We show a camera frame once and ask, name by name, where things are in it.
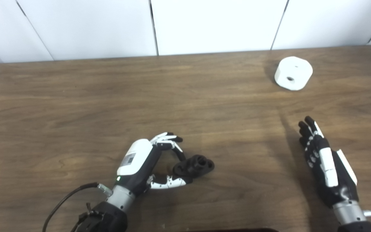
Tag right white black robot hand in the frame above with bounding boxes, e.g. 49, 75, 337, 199
298, 116, 359, 208

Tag round white plastic piece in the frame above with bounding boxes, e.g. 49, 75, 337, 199
274, 56, 313, 91

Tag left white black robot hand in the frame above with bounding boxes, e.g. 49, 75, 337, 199
116, 132, 192, 195

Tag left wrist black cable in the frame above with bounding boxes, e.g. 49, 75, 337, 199
42, 182, 112, 232

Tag black flanged holder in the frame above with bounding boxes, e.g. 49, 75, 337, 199
173, 155, 215, 178

